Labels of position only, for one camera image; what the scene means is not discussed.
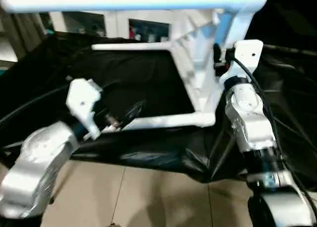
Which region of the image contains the white plastic table top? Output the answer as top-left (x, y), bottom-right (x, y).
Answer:
top-left (169, 0), bottom-right (270, 128)

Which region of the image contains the white plastic table leg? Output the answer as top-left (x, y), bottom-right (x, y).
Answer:
top-left (91, 42), bottom-right (174, 52)
top-left (101, 112), bottom-right (216, 133)
top-left (0, 0), bottom-right (238, 14)

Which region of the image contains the black plastic mat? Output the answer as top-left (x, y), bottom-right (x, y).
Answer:
top-left (0, 31), bottom-right (317, 185)

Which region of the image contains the white glass-door cabinet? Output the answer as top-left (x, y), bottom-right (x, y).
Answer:
top-left (48, 10), bottom-right (174, 43)

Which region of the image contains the grey curtain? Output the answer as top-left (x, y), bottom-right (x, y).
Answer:
top-left (0, 10), bottom-right (48, 62)

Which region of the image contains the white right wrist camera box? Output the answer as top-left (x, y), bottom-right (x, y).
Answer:
top-left (218, 39), bottom-right (264, 85)

